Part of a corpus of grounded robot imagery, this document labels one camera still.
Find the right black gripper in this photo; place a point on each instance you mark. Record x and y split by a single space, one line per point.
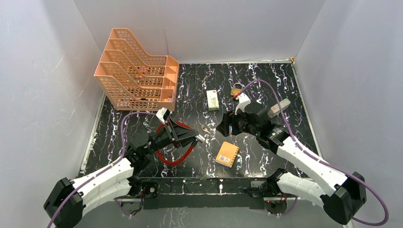
229 118

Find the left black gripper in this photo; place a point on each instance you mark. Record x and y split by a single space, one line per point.
171 133

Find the red cable lock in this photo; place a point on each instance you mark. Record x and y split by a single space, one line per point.
174 156

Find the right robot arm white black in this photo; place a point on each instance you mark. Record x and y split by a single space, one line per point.
340 195

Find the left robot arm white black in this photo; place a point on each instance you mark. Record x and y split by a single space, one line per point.
70 200

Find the orange spiral notebook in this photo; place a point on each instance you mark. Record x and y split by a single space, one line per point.
227 154

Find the brass padlock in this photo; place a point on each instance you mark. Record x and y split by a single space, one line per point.
236 88

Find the white green small box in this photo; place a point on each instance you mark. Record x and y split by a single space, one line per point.
212 100

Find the orange plastic file rack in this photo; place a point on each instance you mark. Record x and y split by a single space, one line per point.
134 80

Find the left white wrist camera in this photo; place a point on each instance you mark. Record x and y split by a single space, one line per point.
163 115

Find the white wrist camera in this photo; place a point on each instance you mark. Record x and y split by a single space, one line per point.
243 101
163 115

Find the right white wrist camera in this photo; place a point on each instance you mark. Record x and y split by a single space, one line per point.
243 101

